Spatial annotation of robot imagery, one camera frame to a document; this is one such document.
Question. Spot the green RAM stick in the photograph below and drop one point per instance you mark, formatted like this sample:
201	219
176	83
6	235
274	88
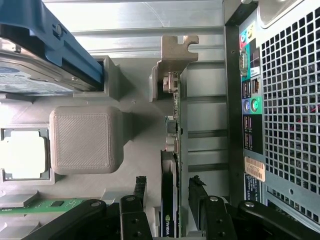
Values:
37	206

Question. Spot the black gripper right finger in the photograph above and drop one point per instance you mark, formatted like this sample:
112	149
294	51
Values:
217	220

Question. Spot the hard disk with blue carrier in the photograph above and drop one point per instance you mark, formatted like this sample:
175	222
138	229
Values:
37	50

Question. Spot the silver CPU chip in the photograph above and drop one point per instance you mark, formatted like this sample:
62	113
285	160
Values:
22	155

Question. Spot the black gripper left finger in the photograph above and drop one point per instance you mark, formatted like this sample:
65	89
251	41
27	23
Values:
130	220

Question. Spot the tan barcode sticker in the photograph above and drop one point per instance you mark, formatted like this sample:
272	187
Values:
255	168

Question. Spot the black open PC case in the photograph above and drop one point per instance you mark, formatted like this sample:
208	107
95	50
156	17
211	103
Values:
287	100

